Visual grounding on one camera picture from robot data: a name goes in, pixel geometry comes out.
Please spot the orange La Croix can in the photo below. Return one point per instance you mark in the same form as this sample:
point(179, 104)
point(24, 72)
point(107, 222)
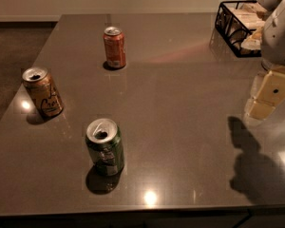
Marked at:
point(42, 90)

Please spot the red coke can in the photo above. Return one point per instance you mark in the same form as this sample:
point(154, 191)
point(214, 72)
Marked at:
point(114, 47)

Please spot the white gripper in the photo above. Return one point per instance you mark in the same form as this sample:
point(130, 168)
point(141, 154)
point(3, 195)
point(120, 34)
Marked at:
point(279, 37)

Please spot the black wire basket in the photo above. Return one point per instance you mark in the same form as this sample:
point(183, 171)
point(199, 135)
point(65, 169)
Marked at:
point(223, 24)

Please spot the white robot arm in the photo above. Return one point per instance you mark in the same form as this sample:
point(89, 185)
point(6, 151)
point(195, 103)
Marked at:
point(269, 5)

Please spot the green soda can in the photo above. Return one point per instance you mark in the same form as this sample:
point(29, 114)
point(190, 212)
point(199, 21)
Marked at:
point(105, 146)

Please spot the packets in wire basket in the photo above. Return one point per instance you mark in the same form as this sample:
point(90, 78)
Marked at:
point(246, 27)

